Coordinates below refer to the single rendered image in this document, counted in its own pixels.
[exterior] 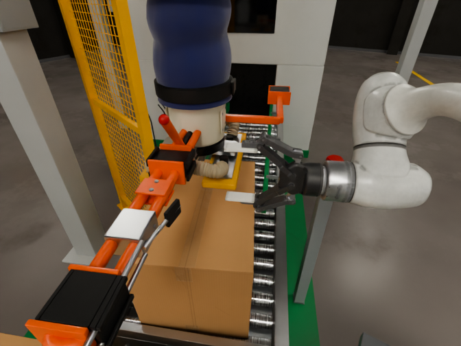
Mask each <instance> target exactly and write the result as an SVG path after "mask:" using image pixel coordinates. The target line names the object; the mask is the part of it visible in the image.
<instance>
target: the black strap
mask: <svg viewBox="0 0 461 346"><path fill-rule="evenodd" d="M154 86H155V91H156V95H157V97H159V98H160V99H162V100H164V101H166V102H171V103H175V104H207V103H211V102H217V101H220V100H223V99H225V98H227V97H229V96H230V95H231V94H232V95H234V93H235V90H236V78H233V77H232V75H231V74H230V77H229V79H228V80H227V81H226V82H225V83H223V84H218V85H215V86H209V87H203V88H194V89H179V88H171V87H167V86H163V85H161V84H159V83H158V82H157V81H156V78H155V79H154Z"/></svg>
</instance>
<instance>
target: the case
mask: <svg viewBox="0 0 461 346"><path fill-rule="evenodd" d="M203 178H204V177H203V176H200V175H198V176H197V175H193V174H192V177H191V179H190V181H187V180H186V184H185V185H180V184H175V185H174V188H173V190H174V193H173V195H172V197H171V199H170V201H169V203H168V205H167V206H166V207H163V209H162V211H161V213H160V215H159V217H158V219H157V220H158V225H160V224H161V223H162V221H164V219H165V218H164V212H165V211H166V210H167V209H168V207H169V206H170V205H171V204H172V203H173V202H174V201H175V199H176V198H177V199H179V200H180V205H181V206H180V208H181V213H180V214H179V216H178V217H177V219H175V221H174V222H173V224H172V225H171V226H170V227H166V225H165V226H164V227H163V229H162V230H161V232H160V233H159V234H158V235H157V236H156V237H155V239H154V240H153V242H152V244H151V246H150V248H149V250H148V252H147V254H148V256H147V258H146V260H145V262H144V264H143V266H142V268H141V270H140V273H139V275H138V277H137V279H136V281H135V283H134V285H133V287H132V289H131V291H130V294H133V295H134V299H133V301H132V302H133V304H134V307H135V309H136V311H137V314H138V317H139V320H140V322H141V324H142V325H149V326H154V327H162V328H167V329H171V330H179V331H184V332H191V333H196V334H204V335H212V336H227V337H235V338H248V335H249V326H250V309H251V301H252V284H253V275H254V236H255V208H254V207H253V205H247V204H241V203H240V202H236V201H228V200H225V198H226V193H227V191H228V192H243V193H252V194H254V193H255V162H254V161H242V162H241V166H240V170H239V177H238V181H237V187H236V189H235V190H233V189H218V188H210V187H203V186H202V180H203Z"/></svg>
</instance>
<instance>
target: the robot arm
mask: <svg viewBox="0 0 461 346"><path fill-rule="evenodd" d="M437 116H444V117H450V118H452V119H455V120H457V121H459V122H461V83H440V84H432V85H427V86H422V87H419V88H415V87H414V86H412V85H409V84H408V83H407V82H406V81H405V79H404V78H403V77H401V76H400V75H399V74H397V73H393V72H388V71H387V72H381V73H377V74H375V75H373V76H371V77H369V79H367V80H366V81H364V82H363V84H362V85H361V86H360V88H359V91H358V93H357V96H356V99H355V104H354V109H353V123H352V136H353V156H352V159H351V162H349V161H328V160H326V161H324V163H323V164H321V163H312V162H306V163H302V162H301V159H303V157H304V155H303V150H302V149H300V148H293V147H291V146H289V145H287V144H286V143H283V142H282V141H279V140H278V139H276V138H274V137H272V136H270V135H269V134H267V133H265V132H263V133H261V136H260V138H259V139H258V140H256V141H253V140H243V141H242V142H241V143H232V142H226V145H225V147H224V151H229V152H249V153H257V150H259V151H260V152H261V153H262V154H264V155H265V156H266V157H267V158H269V160H271V162H273V163H274V164H275V165H276V166H278V167H279V182H278V183H277V184H276V185H275V186H274V187H271V188H270V189H268V190H266V191H264V192H263V193H261V194H259V195H257V196H255V194H252V193H243V192H228V191H227V193H226V198H225V200H228V201H236V202H240V203H241V204H247V205H253V207H254V208H255V209H256V212H261V211H265V210H269V209H273V208H276V207H280V206H283V205H295V204H296V199H295V194H302V195H304V196H317V197H318V196H320V197H321V199H322V200H327V201H335V202H342V203H353V204H356V205H359V206H361V207H367V208H373V209H401V208H410V207H417V206H419V205H422V204H423V203H424V202H425V201H426V200H427V199H428V197H429V195H430V193H431V190H432V178H431V176H430V175H429V173H428V172H426V171H425V170H424V169H423V168H421V167H420V166H418V165H417V164H414V163H410V161H409V159H408V157H407V149H406V146H407V140H408V139H411V138H412V136H413V135H414V134H415V133H418V132H420V131H421V130H422V129H423V128H424V126H425V125H426V123H427V120H428V119H429V118H432V117H437ZM270 147H271V148H274V149H275V150H278V151H279V152H282V153H283V154H285V155H287V156H289V157H291V158H292V159H293V160H295V161H292V162H291V163H288V162H287V161H286V160H285V159H284V158H281V157H280V156H279V155H278V154H277V153H275V151H273V149H271V148H270ZM285 192H288V193H287V195H282V196H278V195H281V194H284V193H285ZM275 196H277V197H275ZM274 197H275V198H274Z"/></svg>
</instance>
